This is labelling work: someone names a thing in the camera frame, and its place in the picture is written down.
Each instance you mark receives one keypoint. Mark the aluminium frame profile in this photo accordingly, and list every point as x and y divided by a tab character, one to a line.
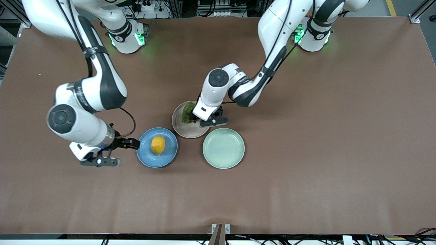
414	19
25	24

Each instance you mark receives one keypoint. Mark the left arm wrist camera bar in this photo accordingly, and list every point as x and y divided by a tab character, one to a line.
214	121

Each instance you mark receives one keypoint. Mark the green lettuce leaf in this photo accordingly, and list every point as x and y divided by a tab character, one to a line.
186	114

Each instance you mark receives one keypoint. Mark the light green plate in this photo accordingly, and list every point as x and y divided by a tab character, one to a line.
223	148

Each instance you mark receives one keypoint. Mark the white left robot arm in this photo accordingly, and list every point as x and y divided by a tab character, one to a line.
276	27

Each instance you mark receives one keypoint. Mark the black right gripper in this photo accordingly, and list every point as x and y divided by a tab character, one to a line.
120	143

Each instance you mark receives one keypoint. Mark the white electronics box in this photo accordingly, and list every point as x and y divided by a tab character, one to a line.
221	13

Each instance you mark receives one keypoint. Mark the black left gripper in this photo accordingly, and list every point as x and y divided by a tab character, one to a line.
217	114

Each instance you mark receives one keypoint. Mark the brown table cover sheet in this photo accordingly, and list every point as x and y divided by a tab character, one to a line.
306	190

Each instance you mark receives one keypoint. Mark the metal table edge bracket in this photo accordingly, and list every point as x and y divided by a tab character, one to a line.
215	236

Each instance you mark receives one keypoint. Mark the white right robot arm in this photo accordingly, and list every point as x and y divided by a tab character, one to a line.
102	85

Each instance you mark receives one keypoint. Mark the arm wrist camera bar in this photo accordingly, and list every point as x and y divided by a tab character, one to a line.
214	121
98	162

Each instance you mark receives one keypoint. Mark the right arm wrist camera bar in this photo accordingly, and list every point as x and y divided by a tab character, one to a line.
98	162

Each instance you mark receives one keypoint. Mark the white power strip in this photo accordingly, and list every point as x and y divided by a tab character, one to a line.
158	13

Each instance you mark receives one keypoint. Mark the blue plate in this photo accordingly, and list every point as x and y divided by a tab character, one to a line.
146	156

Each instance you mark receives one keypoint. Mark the yellow lemon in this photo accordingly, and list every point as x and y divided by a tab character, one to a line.
158	145

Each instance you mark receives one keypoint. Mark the beige plate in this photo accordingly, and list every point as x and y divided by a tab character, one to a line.
185	131

